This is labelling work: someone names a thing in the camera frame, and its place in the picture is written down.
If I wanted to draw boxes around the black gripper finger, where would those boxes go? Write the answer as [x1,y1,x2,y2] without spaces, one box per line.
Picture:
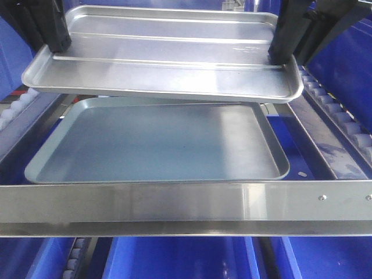
[269,1,313,65]
[27,0,71,52]

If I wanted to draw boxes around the silver ribbed metal tray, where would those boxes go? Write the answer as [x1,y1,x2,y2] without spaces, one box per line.
[22,5,304,103]

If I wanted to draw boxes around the shelf roller track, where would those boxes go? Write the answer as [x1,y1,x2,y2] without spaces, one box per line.
[298,66,371,163]
[1,89,40,131]

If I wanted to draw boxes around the right shelf left roller track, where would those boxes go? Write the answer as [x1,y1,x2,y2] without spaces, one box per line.
[1,89,40,131]

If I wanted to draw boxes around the large grey metal tray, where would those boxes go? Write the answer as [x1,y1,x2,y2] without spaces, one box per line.
[24,97,290,184]

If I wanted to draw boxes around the blue bin left side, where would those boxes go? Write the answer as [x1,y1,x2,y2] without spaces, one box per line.
[0,18,34,100]

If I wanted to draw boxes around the blue bin right side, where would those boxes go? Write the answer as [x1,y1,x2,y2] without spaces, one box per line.
[307,16,371,131]

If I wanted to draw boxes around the lower roller track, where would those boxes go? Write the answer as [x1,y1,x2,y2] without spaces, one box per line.
[62,238,90,279]

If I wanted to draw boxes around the blue bin below centre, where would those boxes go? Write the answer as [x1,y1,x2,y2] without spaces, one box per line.
[103,237,260,278]

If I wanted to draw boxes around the right shelf left divider rail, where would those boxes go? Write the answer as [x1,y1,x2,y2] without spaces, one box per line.
[1,93,76,179]

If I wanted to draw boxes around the shelf divider rail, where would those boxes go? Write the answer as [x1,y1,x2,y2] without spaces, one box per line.
[1,93,76,179]
[280,92,371,180]

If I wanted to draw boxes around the steel front rail right shelf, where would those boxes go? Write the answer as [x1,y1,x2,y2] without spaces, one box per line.
[1,180,371,237]

